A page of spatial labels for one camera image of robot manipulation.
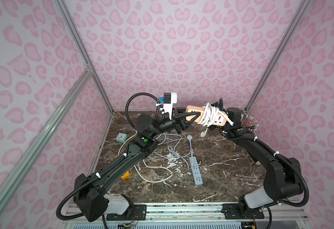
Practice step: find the yellow power strip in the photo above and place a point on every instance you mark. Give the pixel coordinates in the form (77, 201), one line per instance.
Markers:
(125, 176)

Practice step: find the light blue power strip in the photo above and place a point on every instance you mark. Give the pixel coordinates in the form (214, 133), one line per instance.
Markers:
(196, 171)

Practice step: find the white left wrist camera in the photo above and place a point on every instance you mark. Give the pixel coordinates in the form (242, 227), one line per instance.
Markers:
(166, 103)

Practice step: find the bundle of pens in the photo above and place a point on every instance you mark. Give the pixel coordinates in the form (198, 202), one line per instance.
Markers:
(248, 122)

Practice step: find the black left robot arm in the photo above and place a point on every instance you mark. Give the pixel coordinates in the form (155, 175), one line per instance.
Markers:
(90, 196)

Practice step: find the aluminium diagonal frame bar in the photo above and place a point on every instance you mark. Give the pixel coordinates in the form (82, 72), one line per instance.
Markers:
(15, 178)

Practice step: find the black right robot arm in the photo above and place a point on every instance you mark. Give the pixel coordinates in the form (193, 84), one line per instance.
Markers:
(283, 182)

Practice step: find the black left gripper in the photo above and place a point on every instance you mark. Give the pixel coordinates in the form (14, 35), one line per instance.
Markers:
(179, 121)

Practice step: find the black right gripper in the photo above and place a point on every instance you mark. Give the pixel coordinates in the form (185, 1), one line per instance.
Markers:
(227, 117)

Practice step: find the pink power strip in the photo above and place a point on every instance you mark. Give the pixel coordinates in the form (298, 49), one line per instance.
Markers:
(208, 113)

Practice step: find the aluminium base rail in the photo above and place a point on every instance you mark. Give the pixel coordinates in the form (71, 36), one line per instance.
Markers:
(200, 215)

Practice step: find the aluminium corner frame post left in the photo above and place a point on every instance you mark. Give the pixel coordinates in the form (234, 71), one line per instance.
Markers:
(69, 23)

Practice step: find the aluminium corner frame post right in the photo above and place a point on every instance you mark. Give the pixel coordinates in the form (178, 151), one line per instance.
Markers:
(283, 42)

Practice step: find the aluminium corner frame post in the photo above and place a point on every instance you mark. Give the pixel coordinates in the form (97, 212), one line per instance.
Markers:
(283, 42)
(69, 23)

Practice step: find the small teal alarm clock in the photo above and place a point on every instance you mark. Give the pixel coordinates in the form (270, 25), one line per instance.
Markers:
(121, 138)

